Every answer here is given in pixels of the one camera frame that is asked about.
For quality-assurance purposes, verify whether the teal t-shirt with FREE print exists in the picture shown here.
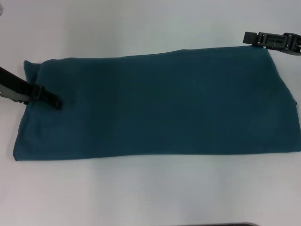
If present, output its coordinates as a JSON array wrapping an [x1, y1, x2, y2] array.
[[12, 46, 301, 162]]

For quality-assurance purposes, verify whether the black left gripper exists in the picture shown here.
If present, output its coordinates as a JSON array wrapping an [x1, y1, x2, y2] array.
[[0, 66, 62, 110]]

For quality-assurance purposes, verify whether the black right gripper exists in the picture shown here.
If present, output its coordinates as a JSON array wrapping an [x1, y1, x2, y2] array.
[[242, 31, 301, 57]]

